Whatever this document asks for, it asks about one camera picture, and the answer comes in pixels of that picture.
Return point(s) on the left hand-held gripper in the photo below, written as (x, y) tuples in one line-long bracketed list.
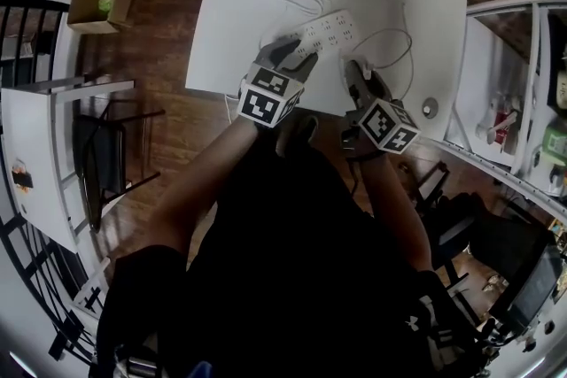
[(266, 102)]

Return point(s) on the black monitor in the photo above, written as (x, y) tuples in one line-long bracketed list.
[(536, 292)]

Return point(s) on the green item in box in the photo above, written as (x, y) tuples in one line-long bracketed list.
[(105, 3)]

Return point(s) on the red and white packet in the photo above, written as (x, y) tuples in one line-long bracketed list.
[(502, 124)]

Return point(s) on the white power strip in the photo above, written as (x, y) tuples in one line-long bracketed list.
[(330, 31)]

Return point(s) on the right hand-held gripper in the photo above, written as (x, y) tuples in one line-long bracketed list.
[(385, 124)]

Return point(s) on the person's left forearm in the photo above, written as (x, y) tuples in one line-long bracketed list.
[(199, 190)]

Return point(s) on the person's black clothing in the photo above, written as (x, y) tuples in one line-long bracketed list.
[(288, 256)]

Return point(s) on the black stair railing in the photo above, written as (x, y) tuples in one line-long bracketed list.
[(56, 345)]

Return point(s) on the green bottle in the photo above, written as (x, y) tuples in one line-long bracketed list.
[(553, 141)]

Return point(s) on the black office chair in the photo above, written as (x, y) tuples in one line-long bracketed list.
[(456, 234)]

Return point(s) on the black metal railing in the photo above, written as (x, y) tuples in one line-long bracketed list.
[(31, 3)]

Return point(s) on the white metal shelf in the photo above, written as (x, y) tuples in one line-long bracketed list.
[(533, 57)]

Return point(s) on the white desk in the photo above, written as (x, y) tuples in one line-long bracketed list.
[(35, 133)]

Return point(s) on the cardboard box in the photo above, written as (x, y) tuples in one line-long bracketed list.
[(121, 0)]

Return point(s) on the person's right forearm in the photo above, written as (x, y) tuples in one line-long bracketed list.
[(398, 208)]

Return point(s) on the round silver table grommet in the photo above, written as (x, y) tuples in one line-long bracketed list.
[(429, 107)]

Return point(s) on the black folding chair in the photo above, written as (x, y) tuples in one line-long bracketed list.
[(99, 155)]

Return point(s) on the black and orange item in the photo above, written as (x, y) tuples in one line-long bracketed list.
[(22, 178)]

